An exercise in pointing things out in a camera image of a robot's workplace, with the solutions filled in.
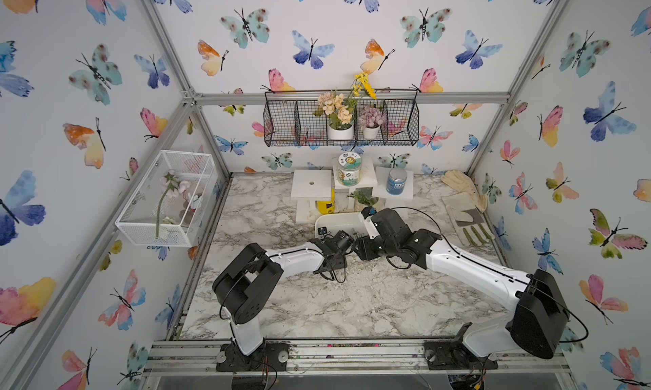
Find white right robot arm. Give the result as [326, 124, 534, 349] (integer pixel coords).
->
[357, 207, 589, 371]

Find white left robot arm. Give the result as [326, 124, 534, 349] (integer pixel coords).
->
[212, 231, 354, 373]

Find white storage box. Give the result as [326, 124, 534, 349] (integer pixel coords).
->
[315, 212, 369, 238]

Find yellow bottle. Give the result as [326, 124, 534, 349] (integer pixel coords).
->
[316, 189, 336, 215]

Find small succulent pot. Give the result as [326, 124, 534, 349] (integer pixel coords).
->
[349, 188, 379, 212]

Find blue can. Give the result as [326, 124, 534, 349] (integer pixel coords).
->
[386, 167, 408, 195]

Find white display stand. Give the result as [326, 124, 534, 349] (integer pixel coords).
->
[290, 158, 415, 224]

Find green lidded jar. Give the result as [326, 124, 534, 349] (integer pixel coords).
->
[336, 152, 363, 187]

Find grey patterned work glove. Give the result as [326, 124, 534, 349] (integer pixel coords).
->
[442, 193, 495, 248]

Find beige work glove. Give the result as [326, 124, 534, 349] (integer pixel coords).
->
[442, 170, 488, 213]

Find purple flowers white pot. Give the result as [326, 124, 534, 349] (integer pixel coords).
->
[359, 106, 385, 141]

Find beige flowers white pot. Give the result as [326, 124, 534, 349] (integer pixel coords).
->
[314, 92, 356, 142]

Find yellow artificial flower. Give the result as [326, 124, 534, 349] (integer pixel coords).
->
[351, 71, 376, 99]

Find pink artificial rose stem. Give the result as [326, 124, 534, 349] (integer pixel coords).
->
[154, 170, 195, 239]

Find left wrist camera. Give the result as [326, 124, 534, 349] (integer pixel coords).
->
[317, 227, 354, 252]

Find black wire wall basket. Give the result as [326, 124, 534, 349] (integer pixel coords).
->
[263, 89, 420, 149]

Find white mesh wall basket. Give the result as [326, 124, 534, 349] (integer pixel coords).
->
[115, 150, 217, 248]

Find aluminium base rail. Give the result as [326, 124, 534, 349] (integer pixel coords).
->
[144, 338, 570, 376]

